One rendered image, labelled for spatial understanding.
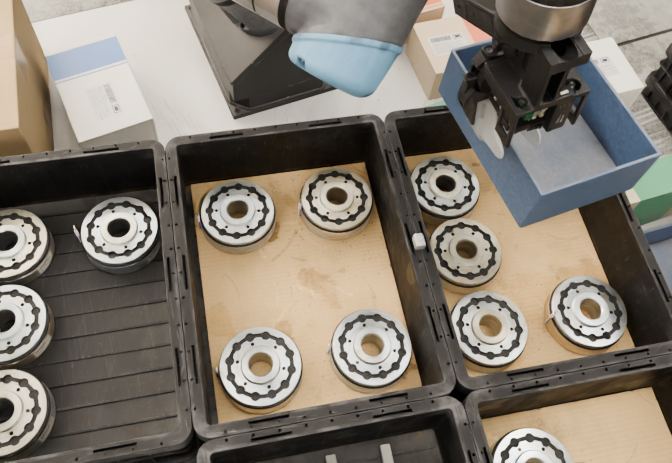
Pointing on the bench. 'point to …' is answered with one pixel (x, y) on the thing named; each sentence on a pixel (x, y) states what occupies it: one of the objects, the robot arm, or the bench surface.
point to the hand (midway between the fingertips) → (490, 127)
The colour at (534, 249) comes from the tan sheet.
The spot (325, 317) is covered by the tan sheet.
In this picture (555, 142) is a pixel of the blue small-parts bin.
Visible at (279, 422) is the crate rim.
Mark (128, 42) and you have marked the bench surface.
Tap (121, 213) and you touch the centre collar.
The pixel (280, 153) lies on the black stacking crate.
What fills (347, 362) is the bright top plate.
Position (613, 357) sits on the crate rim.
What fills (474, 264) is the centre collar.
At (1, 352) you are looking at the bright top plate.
